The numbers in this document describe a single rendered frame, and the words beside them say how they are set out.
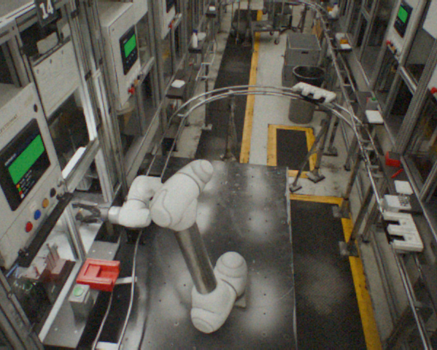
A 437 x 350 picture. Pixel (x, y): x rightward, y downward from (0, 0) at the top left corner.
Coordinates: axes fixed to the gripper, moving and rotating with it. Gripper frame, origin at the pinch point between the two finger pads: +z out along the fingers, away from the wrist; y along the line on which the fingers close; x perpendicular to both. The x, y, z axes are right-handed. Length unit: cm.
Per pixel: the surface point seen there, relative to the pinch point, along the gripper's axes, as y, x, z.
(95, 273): -6.0, 32.0, -24.0
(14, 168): 65, 47, -17
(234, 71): -91, -419, -56
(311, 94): -13, -190, -141
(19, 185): 59, 48, -17
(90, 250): -9.8, 16.3, -14.6
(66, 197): 35.8, 27.4, -17.2
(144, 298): -33, 25, -42
